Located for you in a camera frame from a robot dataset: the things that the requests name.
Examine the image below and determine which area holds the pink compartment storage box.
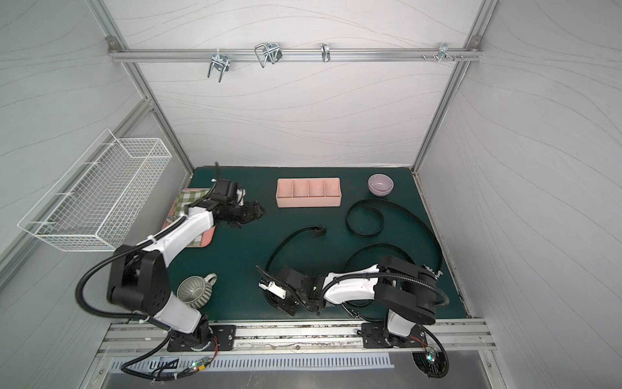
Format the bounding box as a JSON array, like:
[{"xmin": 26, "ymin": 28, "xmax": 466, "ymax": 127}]
[{"xmin": 275, "ymin": 178, "xmax": 342, "ymax": 208}]

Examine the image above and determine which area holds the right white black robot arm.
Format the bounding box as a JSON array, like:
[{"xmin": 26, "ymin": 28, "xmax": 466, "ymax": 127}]
[{"xmin": 257, "ymin": 256, "xmax": 450, "ymax": 351}]

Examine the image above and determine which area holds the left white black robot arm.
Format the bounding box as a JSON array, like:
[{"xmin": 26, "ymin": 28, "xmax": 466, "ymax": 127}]
[{"xmin": 75, "ymin": 178, "xmax": 265, "ymax": 351}]

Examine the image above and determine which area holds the pink plastic tray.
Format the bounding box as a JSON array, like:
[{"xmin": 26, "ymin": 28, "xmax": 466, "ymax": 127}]
[{"xmin": 155, "ymin": 188, "xmax": 227, "ymax": 249}]

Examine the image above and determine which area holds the green checkered cloth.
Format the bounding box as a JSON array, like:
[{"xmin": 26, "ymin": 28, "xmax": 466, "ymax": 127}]
[{"xmin": 160, "ymin": 189, "xmax": 215, "ymax": 244}]

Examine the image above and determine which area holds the dark green table mat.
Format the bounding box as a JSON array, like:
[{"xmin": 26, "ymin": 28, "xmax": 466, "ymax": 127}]
[{"xmin": 168, "ymin": 167, "xmax": 467, "ymax": 321}]

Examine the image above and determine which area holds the grey ribbed ceramic mug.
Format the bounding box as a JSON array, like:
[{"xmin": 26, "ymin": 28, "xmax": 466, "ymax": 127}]
[{"xmin": 177, "ymin": 273, "xmax": 218, "ymax": 310}]

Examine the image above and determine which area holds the purple small bowl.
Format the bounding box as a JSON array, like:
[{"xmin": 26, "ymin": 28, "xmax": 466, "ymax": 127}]
[{"xmin": 368, "ymin": 173, "xmax": 395, "ymax": 197}]

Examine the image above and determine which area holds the metal hook clamp left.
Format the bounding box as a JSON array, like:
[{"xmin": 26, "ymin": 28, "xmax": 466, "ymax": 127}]
[{"xmin": 207, "ymin": 53, "xmax": 230, "ymax": 83}]

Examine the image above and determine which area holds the metal hook clamp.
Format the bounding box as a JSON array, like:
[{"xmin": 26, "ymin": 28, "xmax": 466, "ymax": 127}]
[
  {"xmin": 421, "ymin": 43, "xmax": 465, "ymax": 63},
  {"xmin": 207, "ymin": 53, "xmax": 230, "ymax": 83},
  {"xmin": 254, "ymin": 42, "xmax": 283, "ymax": 68}
]

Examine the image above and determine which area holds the metal hook clamp centre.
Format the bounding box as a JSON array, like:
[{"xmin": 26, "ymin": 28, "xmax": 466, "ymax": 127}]
[{"xmin": 254, "ymin": 42, "xmax": 283, "ymax": 68}]

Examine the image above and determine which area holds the metal hook clamp right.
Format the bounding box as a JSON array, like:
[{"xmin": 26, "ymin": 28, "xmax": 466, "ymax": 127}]
[{"xmin": 421, "ymin": 43, "xmax": 465, "ymax": 63}]

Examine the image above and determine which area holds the white wire basket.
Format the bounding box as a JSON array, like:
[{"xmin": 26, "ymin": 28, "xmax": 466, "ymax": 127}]
[{"xmin": 17, "ymin": 130, "xmax": 172, "ymax": 252}]

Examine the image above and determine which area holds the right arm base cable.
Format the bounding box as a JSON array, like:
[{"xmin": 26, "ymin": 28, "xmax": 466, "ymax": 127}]
[{"xmin": 411, "ymin": 324, "xmax": 456, "ymax": 380}]

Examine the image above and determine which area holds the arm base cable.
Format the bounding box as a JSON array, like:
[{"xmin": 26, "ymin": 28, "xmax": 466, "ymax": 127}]
[
  {"xmin": 119, "ymin": 335, "xmax": 220, "ymax": 383},
  {"xmin": 411, "ymin": 324, "xmax": 456, "ymax": 380}
]

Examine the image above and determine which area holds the left arm base cable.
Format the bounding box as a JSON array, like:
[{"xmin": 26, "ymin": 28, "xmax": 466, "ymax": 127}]
[{"xmin": 119, "ymin": 335, "xmax": 220, "ymax": 383}]

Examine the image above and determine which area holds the aluminium crossbar rail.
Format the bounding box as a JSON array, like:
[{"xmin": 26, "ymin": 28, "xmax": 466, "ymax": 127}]
[{"xmin": 109, "ymin": 46, "xmax": 484, "ymax": 64}]

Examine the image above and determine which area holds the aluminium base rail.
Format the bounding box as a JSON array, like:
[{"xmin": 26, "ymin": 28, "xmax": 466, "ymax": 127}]
[{"xmin": 96, "ymin": 319, "xmax": 497, "ymax": 357}]

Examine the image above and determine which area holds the metal ring clamp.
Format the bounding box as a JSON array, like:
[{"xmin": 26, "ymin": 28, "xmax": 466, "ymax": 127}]
[{"xmin": 321, "ymin": 43, "xmax": 330, "ymax": 63}]

